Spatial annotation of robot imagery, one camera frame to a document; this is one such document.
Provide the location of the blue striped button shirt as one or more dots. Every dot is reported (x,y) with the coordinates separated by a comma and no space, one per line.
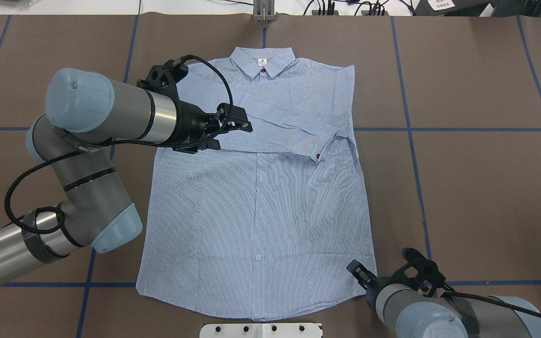
(265,227)

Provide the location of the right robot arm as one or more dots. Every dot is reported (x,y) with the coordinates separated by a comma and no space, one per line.
(420,307)

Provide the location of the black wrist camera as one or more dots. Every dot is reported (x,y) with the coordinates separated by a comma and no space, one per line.
(422,274)
(163,79)

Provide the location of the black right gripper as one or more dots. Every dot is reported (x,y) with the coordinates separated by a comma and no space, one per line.
(359,272)

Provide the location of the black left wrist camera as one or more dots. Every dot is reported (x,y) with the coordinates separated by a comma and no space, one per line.
(163,79)

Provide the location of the brown paper table mat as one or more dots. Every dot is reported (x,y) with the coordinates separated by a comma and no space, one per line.
(447,118)

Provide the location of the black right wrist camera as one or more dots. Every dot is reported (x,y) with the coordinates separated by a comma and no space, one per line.
(422,274)

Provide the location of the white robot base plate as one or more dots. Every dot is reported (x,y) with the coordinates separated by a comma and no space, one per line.
(262,330)

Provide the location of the aluminium frame post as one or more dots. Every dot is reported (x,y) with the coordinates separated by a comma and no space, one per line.
(264,10)

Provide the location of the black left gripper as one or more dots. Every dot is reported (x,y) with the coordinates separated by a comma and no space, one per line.
(191,126)

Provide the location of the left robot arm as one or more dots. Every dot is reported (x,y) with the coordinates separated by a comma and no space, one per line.
(86,113)

